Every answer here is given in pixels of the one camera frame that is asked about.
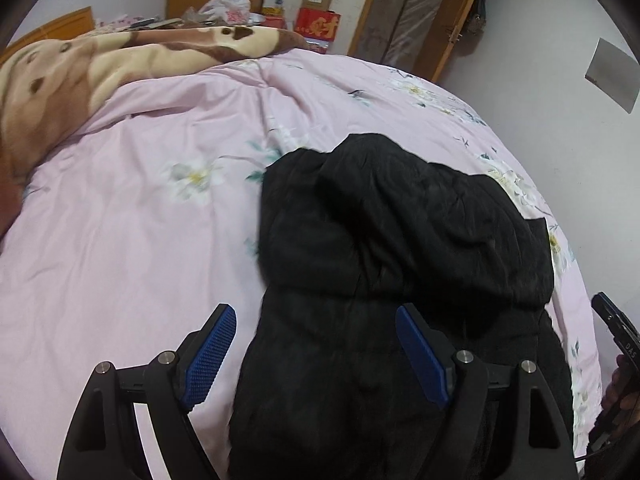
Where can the wooden door leaf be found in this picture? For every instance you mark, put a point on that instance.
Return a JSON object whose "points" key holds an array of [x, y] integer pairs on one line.
{"points": [[460, 10]]}

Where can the white plastic bag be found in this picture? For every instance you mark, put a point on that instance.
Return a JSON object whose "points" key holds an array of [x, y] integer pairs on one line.
{"points": [[225, 9]]}

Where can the clear snack bag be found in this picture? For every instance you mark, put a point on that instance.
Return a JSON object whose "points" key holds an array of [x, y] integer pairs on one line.
{"points": [[275, 0]]}

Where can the grey wall panel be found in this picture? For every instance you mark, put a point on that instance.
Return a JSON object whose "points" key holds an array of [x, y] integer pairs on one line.
{"points": [[615, 75]]}

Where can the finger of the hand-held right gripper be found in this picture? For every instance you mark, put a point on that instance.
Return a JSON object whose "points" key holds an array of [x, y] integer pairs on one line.
{"points": [[610, 315]]}

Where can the red gift box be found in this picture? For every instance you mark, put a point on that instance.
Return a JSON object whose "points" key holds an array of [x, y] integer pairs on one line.
{"points": [[317, 25]]}

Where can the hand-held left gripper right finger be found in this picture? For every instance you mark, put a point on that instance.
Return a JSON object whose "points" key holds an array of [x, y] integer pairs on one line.
{"points": [[422, 355]]}

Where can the pink floral quilt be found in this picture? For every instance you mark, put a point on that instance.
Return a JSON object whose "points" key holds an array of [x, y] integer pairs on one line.
{"points": [[125, 260]]}

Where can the brown dog print blanket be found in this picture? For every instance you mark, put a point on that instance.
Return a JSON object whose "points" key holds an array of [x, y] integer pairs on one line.
{"points": [[50, 90]]}

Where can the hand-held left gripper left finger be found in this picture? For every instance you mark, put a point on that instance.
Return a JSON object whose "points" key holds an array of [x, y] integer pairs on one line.
{"points": [[210, 355]]}

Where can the wooden doorway with curtain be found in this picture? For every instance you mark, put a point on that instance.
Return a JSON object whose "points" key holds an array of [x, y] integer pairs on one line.
{"points": [[400, 15]]}

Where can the hanging dark bag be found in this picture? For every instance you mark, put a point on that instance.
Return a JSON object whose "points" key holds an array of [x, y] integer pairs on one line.
{"points": [[475, 25]]}

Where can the wooden headboard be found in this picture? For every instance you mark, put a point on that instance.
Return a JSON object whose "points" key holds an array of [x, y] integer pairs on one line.
{"points": [[65, 25]]}

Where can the person's right hand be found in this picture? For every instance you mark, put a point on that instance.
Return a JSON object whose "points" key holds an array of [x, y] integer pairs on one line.
{"points": [[614, 385]]}

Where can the black hooded puffer jacket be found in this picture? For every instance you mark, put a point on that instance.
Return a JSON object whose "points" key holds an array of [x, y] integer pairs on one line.
{"points": [[400, 235]]}

